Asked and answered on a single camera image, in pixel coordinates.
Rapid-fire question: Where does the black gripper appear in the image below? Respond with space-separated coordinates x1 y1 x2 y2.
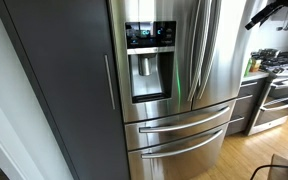
244 0 288 31

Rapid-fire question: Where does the shallow stainless fridge drawer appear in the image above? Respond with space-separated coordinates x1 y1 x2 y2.
123 99 237 152

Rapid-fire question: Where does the right fridge door handle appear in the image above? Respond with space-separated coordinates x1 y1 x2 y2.
196 0 224 101

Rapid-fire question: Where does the orange food box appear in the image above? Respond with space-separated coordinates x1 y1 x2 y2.
249 57 263 74

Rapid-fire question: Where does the fridge door handle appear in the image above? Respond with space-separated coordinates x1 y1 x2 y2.
196 0 224 101
186 0 214 103

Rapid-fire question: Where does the deep drawer handle bar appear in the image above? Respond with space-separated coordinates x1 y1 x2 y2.
140 128 225 160

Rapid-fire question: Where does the grey counter drawer unit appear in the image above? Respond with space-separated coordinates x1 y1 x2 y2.
225 77 269 136

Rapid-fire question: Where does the deep stainless fridge drawer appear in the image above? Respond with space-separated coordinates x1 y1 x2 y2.
126 122 230 180

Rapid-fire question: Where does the left fridge door handle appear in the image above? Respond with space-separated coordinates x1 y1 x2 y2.
186 0 214 103

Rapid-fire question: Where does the shallow drawer handle bar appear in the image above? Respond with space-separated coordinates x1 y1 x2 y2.
138 105 232 135

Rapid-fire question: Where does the water ice dispenser panel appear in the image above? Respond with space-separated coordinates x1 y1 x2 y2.
124 20 178 104

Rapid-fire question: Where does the dark grey tall cabinet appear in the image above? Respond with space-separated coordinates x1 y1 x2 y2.
0 0 132 180

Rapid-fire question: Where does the dark pan on stove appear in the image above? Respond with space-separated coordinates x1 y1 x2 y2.
256 47 282 60

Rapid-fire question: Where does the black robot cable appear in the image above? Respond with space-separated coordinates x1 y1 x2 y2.
249 162 288 180

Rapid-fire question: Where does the stainless fridge door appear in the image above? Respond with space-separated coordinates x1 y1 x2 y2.
191 0 269 111
108 0 206 124

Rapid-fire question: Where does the brown cardboard box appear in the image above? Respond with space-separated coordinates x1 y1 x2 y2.
266 153 288 180

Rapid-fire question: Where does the slim metal cabinet handle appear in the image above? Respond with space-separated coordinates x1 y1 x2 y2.
103 53 117 111

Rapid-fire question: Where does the green bottle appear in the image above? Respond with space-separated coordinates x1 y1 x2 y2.
243 56 254 78

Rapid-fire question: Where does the stainless gas stove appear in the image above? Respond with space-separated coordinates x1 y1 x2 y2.
245 49 288 137

